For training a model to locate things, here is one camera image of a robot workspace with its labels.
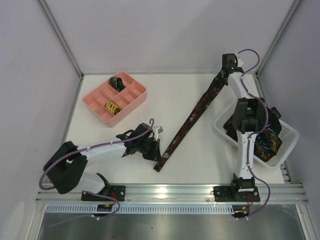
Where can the rolled black yellow tie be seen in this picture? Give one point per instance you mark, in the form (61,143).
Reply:
(117,83)

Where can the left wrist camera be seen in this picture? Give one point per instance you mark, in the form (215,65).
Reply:
(157,130)

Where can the right aluminium frame post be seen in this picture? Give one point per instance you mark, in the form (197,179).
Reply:
(279,34)

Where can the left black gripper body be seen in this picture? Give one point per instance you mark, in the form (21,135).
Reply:
(154,150)

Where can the aluminium front rail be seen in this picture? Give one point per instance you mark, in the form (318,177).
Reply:
(285,194)

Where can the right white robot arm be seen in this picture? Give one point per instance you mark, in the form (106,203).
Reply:
(249,119)

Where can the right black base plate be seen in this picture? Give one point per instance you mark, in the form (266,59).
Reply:
(224,193)

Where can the white slotted cable duct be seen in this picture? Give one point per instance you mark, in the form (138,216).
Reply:
(86,208)

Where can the pile of dark ties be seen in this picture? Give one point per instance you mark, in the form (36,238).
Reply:
(268,143)

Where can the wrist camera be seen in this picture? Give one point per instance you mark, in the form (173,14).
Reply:
(157,130)
(239,61)

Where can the white plastic basket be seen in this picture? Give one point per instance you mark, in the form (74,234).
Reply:
(288,135)

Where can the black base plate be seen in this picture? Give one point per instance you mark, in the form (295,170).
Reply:
(116,192)
(224,193)

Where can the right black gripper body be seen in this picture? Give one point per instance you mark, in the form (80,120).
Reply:
(223,74)

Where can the left aluminium frame post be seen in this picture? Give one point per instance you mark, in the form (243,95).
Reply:
(43,5)

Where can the dark red patterned tie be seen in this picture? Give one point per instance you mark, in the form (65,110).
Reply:
(213,90)

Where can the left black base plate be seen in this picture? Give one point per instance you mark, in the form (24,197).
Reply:
(116,192)

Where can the rolled yellow patterned tie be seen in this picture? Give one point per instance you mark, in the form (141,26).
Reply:
(113,107)

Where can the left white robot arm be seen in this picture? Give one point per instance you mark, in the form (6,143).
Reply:
(66,168)

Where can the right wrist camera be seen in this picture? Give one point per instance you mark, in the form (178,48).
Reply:
(239,61)

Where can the aluminium frame post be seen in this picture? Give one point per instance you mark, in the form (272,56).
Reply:
(43,5)
(279,34)

